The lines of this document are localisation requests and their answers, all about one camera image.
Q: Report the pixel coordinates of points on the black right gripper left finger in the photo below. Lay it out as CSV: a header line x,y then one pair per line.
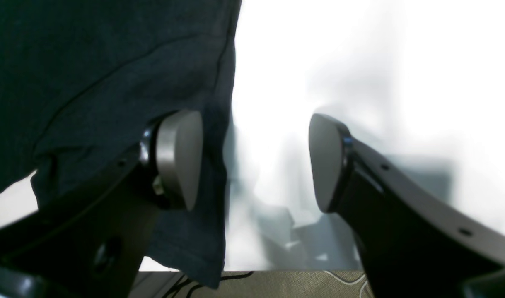
x,y
90,243

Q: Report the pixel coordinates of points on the black T-shirt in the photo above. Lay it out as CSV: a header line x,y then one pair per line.
x,y
81,79

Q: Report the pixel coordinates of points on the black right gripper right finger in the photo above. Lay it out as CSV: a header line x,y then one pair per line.
x,y
411,245

